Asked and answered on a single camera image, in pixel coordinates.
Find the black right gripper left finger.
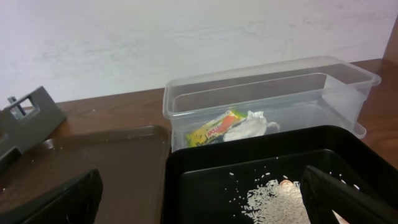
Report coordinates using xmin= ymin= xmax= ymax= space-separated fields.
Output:
xmin=1 ymin=169 xmax=103 ymax=224

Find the clear plastic waste bin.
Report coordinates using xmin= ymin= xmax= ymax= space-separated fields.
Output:
xmin=163 ymin=56 xmax=381 ymax=151

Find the grey plastic dishwasher rack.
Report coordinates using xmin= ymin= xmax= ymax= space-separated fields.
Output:
xmin=1 ymin=86 xmax=66 ymax=174

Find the yellow orange snack wrapper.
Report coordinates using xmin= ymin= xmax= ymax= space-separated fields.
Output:
xmin=185 ymin=110 xmax=247 ymax=147

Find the pile of rice waste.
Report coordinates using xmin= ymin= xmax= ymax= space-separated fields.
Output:
xmin=228 ymin=172 xmax=310 ymax=224

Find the crumpled white tissue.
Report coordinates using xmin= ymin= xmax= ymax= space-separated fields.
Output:
xmin=223 ymin=111 xmax=280 ymax=142

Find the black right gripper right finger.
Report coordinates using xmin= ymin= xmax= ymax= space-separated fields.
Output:
xmin=300 ymin=166 xmax=397 ymax=223

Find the dark brown serving tray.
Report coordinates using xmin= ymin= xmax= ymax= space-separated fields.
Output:
xmin=1 ymin=126 xmax=170 ymax=223

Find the black waste tray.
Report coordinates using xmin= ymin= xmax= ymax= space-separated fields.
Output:
xmin=163 ymin=126 xmax=397 ymax=223

